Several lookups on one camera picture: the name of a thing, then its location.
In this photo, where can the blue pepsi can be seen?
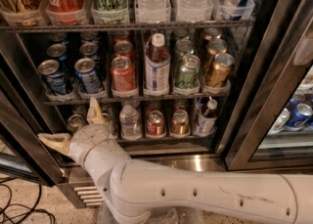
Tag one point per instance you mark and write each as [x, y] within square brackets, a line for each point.
[88, 76]
[59, 52]
[90, 50]
[54, 77]

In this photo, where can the green lacroix can middle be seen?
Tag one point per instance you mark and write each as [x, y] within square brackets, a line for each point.
[183, 47]

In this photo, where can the top wire shelf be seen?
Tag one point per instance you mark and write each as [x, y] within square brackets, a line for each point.
[121, 26]

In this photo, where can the iced tea bottle middle shelf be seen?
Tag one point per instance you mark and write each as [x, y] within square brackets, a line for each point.
[157, 64]

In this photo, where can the blue pepsi can front left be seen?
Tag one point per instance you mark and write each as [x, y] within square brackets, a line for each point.
[54, 77]

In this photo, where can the steel fridge bottom grille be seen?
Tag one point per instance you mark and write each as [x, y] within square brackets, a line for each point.
[79, 189]

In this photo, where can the green lacroix can front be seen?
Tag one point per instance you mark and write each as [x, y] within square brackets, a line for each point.
[187, 72]

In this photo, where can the green can bottom left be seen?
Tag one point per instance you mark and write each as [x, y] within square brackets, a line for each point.
[75, 122]

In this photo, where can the wire shelf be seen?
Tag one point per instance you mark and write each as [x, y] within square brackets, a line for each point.
[121, 26]
[136, 98]

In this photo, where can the blue pepsi can middle left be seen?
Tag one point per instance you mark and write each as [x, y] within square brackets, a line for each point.
[59, 52]

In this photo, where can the red can bottom shelf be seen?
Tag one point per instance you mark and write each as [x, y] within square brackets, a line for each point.
[155, 123]

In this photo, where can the gold can middle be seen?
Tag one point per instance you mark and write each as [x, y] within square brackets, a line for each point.
[214, 47]

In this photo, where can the tea bottle bottom shelf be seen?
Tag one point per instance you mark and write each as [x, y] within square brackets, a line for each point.
[207, 117]

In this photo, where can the red coke can front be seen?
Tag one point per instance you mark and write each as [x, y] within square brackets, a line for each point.
[123, 74]

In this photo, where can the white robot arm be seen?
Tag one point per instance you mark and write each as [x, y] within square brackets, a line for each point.
[131, 188]

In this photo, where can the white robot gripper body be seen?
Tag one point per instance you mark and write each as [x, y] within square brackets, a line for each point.
[85, 138]

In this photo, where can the gold can front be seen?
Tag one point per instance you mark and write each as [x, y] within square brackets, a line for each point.
[220, 70]

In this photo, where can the red coke can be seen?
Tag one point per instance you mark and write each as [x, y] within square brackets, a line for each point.
[123, 74]
[124, 48]

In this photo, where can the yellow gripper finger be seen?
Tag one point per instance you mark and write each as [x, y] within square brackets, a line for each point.
[94, 114]
[59, 142]

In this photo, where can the middle wire shelf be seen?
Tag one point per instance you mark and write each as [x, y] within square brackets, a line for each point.
[136, 98]

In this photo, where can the water bottle bottom shelf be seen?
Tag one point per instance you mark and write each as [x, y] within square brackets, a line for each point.
[130, 123]

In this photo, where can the orange can bottom shelf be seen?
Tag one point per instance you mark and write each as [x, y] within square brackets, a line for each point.
[179, 122]

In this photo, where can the red coke can middle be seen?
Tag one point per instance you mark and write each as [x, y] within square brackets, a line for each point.
[124, 48]

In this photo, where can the open glass fridge door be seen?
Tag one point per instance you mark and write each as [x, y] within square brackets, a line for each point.
[24, 114]

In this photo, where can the pepsi can right fridge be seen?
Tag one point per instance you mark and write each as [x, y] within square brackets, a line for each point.
[299, 114]

